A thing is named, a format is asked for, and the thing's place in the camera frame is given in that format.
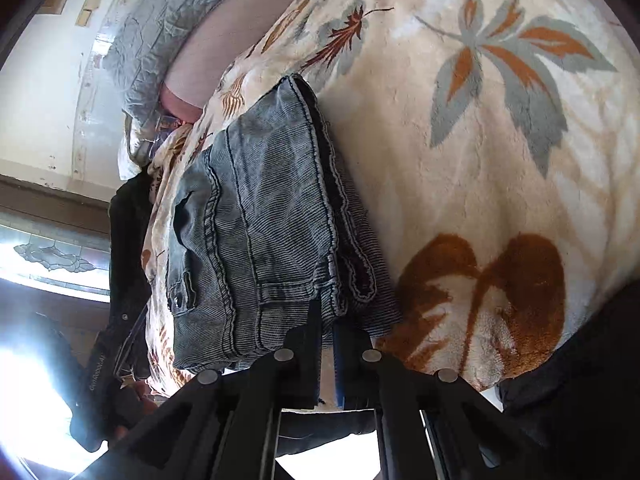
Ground purple printed cloth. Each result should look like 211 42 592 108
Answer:
150 110 201 156

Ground person's left hand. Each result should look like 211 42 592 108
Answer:
116 381 162 436

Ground pink bed sheet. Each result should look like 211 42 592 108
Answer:
160 0 361 123

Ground black jacket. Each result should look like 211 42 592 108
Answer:
107 170 156 381

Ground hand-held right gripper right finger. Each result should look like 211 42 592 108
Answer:
332 320 546 480

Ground blue denim pants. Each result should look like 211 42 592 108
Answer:
165 74 403 373

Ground leaf print blanket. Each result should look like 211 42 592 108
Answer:
142 0 640 396

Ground white quilted cloth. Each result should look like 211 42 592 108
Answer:
117 115 166 181

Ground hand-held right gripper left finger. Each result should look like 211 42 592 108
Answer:
75 297 323 480

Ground person's dark clothing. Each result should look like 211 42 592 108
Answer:
497 285 640 480

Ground grey pillow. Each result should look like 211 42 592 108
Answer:
102 0 261 126

